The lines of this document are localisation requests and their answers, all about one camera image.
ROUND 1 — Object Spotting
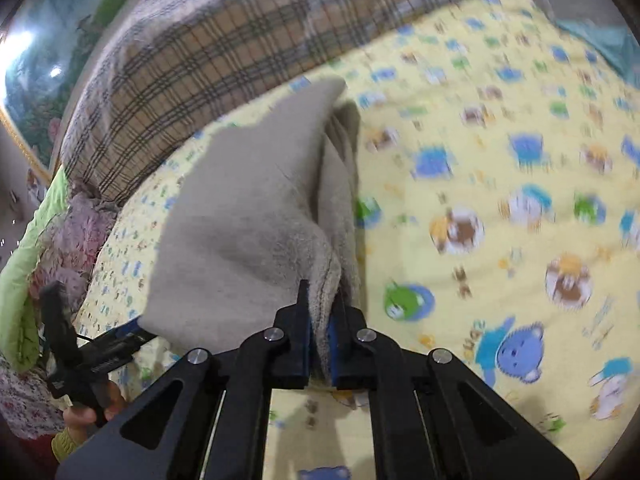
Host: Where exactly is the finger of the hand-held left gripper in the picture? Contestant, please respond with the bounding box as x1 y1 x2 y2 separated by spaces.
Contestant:
107 319 151 346

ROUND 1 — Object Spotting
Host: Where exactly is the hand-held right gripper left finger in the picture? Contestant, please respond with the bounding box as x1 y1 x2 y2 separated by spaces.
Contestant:
55 280 313 480

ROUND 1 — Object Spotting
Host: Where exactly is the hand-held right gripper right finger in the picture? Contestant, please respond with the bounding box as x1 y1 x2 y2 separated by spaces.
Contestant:
327 292 578 480

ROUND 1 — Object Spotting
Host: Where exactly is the beige knit sweater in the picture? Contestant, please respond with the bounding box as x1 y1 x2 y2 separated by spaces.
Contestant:
137 76 363 391

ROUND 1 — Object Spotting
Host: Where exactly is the person's left hand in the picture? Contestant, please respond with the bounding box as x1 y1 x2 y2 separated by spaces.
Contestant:
62 384 126 438

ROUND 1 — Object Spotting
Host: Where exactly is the green blanket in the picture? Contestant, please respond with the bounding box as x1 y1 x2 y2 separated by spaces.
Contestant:
0 165 71 376

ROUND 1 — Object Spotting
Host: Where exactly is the pink floral cloth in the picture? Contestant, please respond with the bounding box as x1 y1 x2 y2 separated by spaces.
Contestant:
30 192 121 321

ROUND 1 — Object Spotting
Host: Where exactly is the yellow cartoon print bedsheet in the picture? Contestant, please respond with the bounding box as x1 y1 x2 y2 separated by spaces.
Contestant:
75 0 640 480

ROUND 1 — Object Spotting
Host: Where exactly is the gold framed landscape painting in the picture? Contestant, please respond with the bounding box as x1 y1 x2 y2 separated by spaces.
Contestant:
0 0 171 181

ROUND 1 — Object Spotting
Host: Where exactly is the plaid pillow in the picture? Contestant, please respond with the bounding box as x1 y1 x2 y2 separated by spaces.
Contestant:
60 0 531 206

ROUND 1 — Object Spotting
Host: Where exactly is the light blue cloth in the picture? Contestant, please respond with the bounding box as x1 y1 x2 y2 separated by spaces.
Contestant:
555 20 640 91

